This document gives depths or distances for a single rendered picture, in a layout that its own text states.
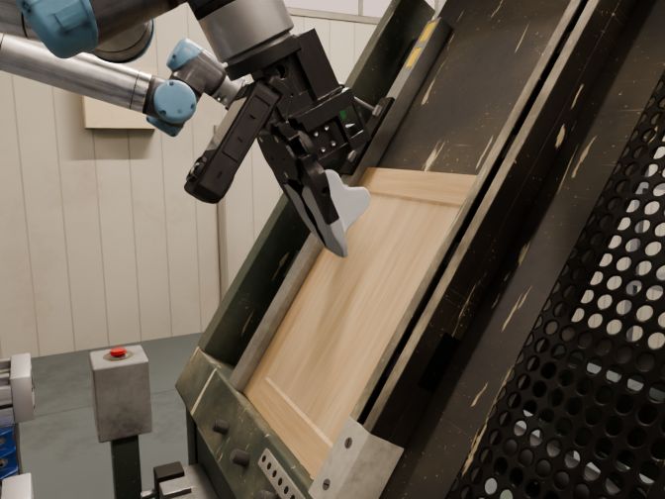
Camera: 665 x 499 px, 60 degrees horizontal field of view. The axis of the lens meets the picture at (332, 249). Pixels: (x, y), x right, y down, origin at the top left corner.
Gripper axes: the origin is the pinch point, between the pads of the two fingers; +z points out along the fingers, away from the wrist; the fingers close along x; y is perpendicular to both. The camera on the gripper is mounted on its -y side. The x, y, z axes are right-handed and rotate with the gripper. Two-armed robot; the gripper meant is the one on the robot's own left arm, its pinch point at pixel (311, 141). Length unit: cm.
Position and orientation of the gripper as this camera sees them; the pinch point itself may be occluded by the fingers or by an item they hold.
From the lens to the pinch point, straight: 136.7
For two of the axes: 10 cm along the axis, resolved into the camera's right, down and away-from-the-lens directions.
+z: 7.5, 4.6, 4.7
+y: -5.9, 1.5, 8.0
